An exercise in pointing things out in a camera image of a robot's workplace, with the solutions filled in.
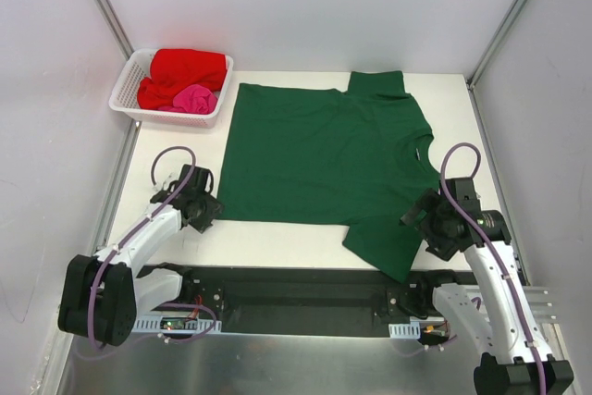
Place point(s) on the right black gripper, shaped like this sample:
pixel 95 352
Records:
pixel 425 222

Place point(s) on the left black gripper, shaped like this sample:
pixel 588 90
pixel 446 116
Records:
pixel 203 215

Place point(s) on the green t shirt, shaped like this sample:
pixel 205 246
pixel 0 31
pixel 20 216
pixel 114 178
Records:
pixel 357 158

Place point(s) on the white plastic basket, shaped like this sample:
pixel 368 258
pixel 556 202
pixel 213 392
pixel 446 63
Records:
pixel 123 97

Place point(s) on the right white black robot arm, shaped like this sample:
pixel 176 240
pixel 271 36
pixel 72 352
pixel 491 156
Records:
pixel 515 357

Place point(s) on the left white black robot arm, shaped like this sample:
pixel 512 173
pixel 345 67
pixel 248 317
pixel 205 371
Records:
pixel 104 294

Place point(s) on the pink t shirt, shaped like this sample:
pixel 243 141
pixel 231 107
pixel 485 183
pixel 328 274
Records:
pixel 194 99

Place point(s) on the red t shirt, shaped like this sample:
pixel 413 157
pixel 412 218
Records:
pixel 172 70

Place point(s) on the right white cable duct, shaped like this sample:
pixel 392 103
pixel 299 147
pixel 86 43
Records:
pixel 411 330

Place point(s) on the white cable duct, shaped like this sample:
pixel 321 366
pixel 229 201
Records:
pixel 181 325
pixel 411 330

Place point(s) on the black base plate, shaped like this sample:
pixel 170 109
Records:
pixel 310 302

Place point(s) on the left white cable duct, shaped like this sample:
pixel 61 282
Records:
pixel 181 325

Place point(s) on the aluminium front rail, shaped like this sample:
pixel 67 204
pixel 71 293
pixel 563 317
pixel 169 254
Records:
pixel 541 304

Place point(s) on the left aluminium frame post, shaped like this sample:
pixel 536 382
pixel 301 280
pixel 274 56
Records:
pixel 114 24

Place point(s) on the aluminium frame post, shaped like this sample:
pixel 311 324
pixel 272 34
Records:
pixel 114 24
pixel 500 35

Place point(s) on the right aluminium frame post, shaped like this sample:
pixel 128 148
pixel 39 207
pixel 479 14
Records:
pixel 500 35

